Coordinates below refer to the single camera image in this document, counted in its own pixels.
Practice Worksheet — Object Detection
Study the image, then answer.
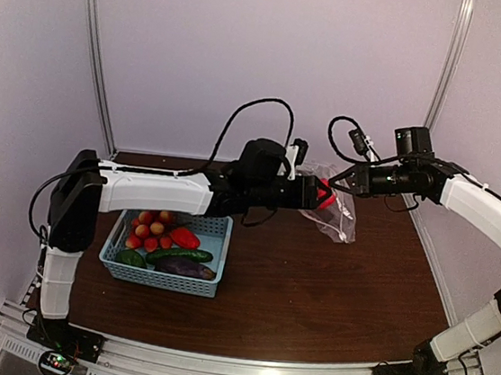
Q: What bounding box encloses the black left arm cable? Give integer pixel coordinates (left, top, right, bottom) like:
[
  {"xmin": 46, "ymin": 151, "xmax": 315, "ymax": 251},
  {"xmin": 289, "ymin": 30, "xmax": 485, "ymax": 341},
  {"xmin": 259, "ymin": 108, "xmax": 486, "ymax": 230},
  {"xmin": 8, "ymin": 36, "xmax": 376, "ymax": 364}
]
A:
[{"xmin": 25, "ymin": 72, "xmax": 299, "ymax": 264}]

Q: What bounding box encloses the red bell pepper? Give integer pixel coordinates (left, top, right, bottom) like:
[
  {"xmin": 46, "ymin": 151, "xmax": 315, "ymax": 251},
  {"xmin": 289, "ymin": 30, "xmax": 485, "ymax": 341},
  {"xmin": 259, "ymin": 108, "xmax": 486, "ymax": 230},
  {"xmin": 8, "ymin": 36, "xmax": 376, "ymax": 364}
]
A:
[{"xmin": 317, "ymin": 185, "xmax": 336, "ymax": 210}]

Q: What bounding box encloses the purple eggplant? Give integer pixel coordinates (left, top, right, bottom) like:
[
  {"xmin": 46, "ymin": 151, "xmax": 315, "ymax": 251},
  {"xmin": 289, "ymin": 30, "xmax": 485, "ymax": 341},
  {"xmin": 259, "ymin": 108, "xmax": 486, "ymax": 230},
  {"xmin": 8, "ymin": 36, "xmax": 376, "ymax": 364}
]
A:
[{"xmin": 155, "ymin": 256, "xmax": 216, "ymax": 281}]

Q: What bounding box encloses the left aluminium frame post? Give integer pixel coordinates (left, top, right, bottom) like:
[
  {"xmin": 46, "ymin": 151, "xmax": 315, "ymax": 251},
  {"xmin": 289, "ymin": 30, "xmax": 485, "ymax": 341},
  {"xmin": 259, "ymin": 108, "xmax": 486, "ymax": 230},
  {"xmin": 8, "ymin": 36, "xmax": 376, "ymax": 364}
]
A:
[{"xmin": 85, "ymin": 0, "xmax": 118, "ymax": 159}]

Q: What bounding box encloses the aluminium frame post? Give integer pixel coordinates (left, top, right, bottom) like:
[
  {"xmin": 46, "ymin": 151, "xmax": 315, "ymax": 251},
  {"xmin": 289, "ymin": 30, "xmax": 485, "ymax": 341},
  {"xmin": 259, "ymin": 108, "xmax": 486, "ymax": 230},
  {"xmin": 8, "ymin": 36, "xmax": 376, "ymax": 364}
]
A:
[
  {"xmin": 425, "ymin": 0, "xmax": 477, "ymax": 130},
  {"xmin": 85, "ymin": 0, "xmax": 118, "ymax": 159}
]

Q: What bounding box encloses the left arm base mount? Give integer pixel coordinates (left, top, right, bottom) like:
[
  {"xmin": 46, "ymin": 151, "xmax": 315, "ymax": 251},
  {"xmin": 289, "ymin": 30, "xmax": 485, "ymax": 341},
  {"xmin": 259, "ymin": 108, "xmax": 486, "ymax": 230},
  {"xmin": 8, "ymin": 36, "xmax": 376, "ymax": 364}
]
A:
[{"xmin": 26, "ymin": 319, "xmax": 104, "ymax": 375}]

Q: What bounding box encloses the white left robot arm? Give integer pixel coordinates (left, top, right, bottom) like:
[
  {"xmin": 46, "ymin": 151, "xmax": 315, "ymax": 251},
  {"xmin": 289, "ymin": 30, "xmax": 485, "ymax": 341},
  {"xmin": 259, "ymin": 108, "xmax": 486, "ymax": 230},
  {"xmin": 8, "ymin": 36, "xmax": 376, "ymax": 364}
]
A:
[{"xmin": 38, "ymin": 138, "xmax": 331, "ymax": 351}]

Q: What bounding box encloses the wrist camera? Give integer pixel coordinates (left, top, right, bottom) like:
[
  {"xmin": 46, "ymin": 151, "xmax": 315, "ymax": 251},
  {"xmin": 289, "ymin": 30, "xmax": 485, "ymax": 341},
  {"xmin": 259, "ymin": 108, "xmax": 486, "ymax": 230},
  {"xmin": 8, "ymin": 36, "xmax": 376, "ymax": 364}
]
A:
[
  {"xmin": 348, "ymin": 128, "xmax": 380, "ymax": 162},
  {"xmin": 285, "ymin": 138, "xmax": 309, "ymax": 181}
]

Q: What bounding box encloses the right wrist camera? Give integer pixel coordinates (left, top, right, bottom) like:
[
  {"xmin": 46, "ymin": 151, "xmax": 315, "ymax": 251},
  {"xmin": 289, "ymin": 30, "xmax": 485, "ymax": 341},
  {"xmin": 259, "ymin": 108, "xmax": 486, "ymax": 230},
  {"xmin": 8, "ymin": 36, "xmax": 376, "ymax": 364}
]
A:
[{"xmin": 348, "ymin": 128, "xmax": 380, "ymax": 162}]

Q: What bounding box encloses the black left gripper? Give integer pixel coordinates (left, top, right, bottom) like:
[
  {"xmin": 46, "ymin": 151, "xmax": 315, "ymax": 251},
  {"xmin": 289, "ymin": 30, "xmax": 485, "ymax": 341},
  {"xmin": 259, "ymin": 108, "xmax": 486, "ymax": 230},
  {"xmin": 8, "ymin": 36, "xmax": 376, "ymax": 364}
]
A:
[{"xmin": 246, "ymin": 168, "xmax": 334, "ymax": 217}]

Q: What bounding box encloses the clear polka dot zip bag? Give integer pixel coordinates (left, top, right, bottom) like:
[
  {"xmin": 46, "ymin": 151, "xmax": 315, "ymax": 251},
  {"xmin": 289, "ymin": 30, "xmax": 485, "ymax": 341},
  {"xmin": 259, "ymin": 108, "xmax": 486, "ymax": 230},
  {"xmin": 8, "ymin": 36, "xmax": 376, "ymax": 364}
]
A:
[{"xmin": 297, "ymin": 161, "xmax": 356, "ymax": 244}]

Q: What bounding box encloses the light blue plastic basket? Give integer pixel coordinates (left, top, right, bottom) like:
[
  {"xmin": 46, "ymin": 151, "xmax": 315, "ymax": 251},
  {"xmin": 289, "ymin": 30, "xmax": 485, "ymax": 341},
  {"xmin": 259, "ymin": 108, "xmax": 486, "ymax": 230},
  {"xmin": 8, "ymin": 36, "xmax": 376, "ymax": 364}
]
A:
[{"xmin": 99, "ymin": 210, "xmax": 234, "ymax": 298}]

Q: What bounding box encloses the green cucumber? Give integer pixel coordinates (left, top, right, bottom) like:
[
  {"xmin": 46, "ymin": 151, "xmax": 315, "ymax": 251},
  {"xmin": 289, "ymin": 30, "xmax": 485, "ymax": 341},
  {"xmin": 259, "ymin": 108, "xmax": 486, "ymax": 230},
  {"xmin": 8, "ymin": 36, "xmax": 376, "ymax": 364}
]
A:
[{"xmin": 146, "ymin": 247, "xmax": 214, "ymax": 265}]

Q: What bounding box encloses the right aluminium frame post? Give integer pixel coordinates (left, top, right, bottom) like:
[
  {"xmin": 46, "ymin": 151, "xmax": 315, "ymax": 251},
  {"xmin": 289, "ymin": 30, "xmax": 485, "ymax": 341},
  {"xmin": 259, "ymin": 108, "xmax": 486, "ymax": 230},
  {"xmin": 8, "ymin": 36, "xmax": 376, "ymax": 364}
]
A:
[{"xmin": 425, "ymin": 0, "xmax": 477, "ymax": 130}]

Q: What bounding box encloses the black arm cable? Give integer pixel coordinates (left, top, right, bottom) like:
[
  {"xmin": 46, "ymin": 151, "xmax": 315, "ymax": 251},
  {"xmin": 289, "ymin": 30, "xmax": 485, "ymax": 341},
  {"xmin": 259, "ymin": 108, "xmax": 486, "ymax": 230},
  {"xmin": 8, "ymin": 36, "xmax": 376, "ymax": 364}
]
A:
[
  {"xmin": 25, "ymin": 72, "xmax": 299, "ymax": 264},
  {"xmin": 319, "ymin": 113, "xmax": 431, "ymax": 217}
]

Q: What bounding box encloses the green avocado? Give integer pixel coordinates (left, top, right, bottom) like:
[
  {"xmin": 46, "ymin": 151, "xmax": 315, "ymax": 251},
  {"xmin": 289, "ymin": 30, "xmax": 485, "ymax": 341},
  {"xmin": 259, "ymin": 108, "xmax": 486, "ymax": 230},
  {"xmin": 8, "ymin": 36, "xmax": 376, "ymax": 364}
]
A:
[{"xmin": 114, "ymin": 249, "xmax": 147, "ymax": 269}]

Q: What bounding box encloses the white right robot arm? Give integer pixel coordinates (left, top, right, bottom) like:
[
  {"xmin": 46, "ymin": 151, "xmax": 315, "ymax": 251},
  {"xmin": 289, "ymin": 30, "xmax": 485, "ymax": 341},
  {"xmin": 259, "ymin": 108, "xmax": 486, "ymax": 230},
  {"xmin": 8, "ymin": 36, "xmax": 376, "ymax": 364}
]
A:
[{"xmin": 329, "ymin": 117, "xmax": 501, "ymax": 375}]

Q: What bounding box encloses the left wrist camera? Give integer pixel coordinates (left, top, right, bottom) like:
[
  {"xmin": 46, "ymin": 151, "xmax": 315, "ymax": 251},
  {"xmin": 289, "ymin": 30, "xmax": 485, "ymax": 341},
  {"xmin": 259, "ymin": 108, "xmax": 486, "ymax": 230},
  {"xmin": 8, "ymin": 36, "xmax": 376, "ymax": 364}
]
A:
[{"xmin": 285, "ymin": 138, "xmax": 309, "ymax": 181}]

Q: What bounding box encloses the red lychee bunch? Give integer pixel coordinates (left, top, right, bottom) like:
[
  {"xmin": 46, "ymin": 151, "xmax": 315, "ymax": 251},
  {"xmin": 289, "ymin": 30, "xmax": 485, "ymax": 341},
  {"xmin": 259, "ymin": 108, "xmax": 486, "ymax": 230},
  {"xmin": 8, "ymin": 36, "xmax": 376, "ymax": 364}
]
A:
[{"xmin": 124, "ymin": 210, "xmax": 176, "ymax": 253}]

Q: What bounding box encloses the orange red chili pepper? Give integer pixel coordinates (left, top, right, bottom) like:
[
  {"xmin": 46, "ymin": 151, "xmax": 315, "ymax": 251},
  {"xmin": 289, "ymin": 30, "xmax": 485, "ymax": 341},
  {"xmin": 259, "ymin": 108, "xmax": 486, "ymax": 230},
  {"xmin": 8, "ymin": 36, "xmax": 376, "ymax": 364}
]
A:
[{"xmin": 169, "ymin": 227, "xmax": 201, "ymax": 250}]

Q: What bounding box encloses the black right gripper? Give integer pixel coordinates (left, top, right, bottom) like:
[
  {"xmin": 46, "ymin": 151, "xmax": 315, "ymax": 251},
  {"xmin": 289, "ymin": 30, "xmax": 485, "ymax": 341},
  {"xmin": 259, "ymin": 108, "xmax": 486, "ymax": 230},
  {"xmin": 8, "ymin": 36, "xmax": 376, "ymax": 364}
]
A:
[{"xmin": 327, "ymin": 155, "xmax": 416, "ymax": 203}]

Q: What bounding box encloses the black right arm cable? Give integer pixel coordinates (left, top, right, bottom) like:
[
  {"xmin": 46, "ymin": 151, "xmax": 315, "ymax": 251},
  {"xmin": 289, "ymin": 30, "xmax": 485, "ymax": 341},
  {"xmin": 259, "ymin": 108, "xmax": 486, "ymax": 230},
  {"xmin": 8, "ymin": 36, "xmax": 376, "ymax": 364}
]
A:
[{"xmin": 319, "ymin": 113, "xmax": 431, "ymax": 217}]

